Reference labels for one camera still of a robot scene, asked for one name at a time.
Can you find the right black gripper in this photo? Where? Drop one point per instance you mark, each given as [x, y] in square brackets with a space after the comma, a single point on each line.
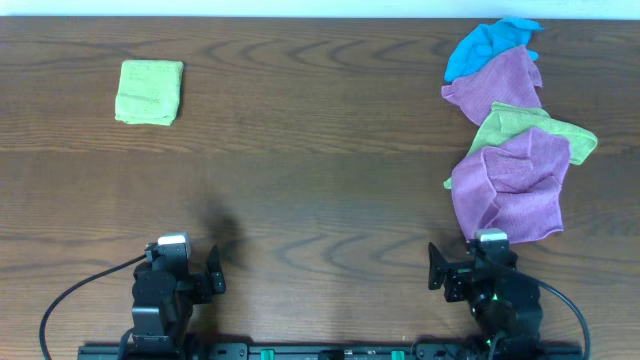
[458, 276]

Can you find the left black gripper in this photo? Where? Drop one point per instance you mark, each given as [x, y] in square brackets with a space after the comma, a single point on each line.
[201, 285]

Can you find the purple microfiber cloth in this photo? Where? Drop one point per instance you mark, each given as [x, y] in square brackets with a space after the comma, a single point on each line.
[521, 220]

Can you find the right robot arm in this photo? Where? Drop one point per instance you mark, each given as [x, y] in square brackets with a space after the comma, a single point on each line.
[504, 304]

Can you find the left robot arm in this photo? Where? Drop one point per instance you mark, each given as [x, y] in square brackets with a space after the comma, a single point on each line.
[165, 292]

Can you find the loose green cloth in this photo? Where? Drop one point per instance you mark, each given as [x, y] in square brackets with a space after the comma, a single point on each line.
[515, 125]

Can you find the purple cloth under blue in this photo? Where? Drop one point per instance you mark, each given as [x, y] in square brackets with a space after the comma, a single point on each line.
[511, 78]

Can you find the folded green cloth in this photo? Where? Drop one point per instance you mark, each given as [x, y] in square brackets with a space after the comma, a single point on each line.
[149, 92]

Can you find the blue crumpled cloth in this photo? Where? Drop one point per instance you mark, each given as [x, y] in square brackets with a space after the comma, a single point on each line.
[486, 42]

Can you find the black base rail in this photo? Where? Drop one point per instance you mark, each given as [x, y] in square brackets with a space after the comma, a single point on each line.
[241, 351]

